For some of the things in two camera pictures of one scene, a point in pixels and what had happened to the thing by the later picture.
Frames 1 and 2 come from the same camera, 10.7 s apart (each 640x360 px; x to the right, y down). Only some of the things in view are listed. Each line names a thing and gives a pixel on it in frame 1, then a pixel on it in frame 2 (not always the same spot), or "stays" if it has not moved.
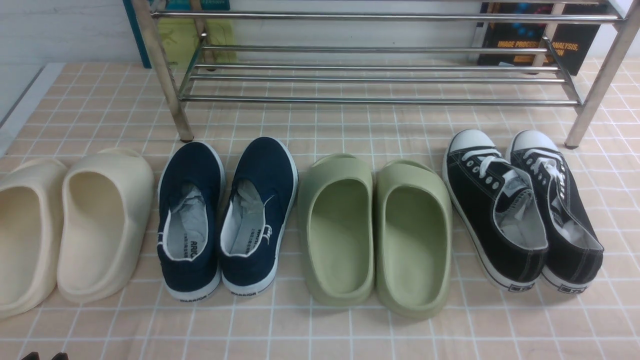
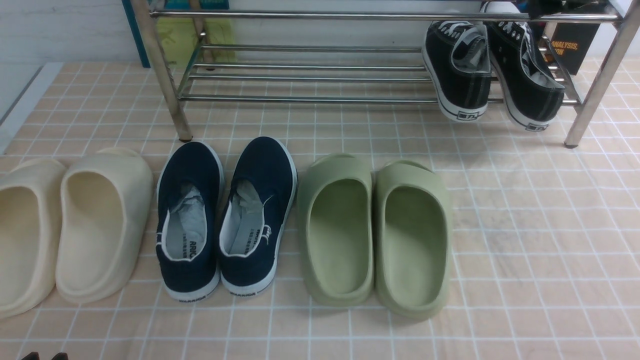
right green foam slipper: (413, 240) stays
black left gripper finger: (32, 356) stays
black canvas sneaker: (495, 205) -> (457, 56)
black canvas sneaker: (575, 249) -> (531, 95)
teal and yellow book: (179, 36) stays
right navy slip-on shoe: (259, 193) stays
